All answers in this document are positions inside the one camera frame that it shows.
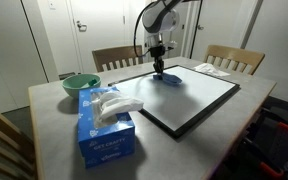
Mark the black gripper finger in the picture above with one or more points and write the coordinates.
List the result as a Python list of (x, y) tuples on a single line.
[(155, 69), (161, 69)]

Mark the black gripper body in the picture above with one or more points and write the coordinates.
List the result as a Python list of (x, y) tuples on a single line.
[(157, 53)]

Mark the blue wiping cloth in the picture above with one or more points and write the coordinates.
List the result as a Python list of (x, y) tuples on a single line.
[(168, 78)]

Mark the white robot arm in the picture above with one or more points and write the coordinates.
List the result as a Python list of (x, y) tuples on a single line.
[(157, 17)]

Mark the black framed whiteboard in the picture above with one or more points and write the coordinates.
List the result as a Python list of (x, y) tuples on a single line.
[(176, 108)]

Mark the crumpled white paper towel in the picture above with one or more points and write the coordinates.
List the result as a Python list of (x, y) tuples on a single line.
[(210, 70)]

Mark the dark wooden chair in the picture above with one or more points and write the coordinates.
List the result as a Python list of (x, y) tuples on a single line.
[(117, 57)]

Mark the blue tissue box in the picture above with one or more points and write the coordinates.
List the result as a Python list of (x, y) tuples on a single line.
[(105, 128)]

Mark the light wooden chair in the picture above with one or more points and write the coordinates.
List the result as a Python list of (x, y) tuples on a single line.
[(241, 60)]

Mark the green bowl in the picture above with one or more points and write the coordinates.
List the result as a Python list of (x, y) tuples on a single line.
[(73, 84)]

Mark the red black clamp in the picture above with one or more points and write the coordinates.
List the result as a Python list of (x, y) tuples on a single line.
[(281, 121)]

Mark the orange black clamp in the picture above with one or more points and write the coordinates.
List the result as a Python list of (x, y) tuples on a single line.
[(265, 164)]

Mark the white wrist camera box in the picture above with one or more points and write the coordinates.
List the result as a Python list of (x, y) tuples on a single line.
[(170, 44)]

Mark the silver door handle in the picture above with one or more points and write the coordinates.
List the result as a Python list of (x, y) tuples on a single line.
[(81, 27)]

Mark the white light switch plate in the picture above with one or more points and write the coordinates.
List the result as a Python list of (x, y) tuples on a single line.
[(51, 5)]

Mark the wooden chair near camera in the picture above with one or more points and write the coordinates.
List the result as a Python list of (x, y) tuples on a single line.
[(17, 153)]

